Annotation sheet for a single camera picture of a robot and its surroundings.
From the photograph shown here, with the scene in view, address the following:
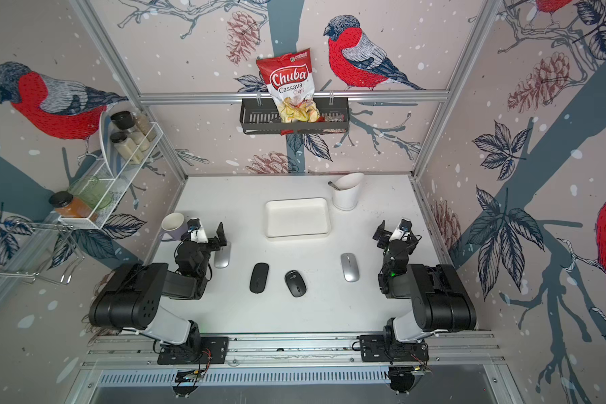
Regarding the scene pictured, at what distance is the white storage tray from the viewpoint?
3.43 ft

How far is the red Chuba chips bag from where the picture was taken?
0.80m

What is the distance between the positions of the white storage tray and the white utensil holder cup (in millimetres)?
60
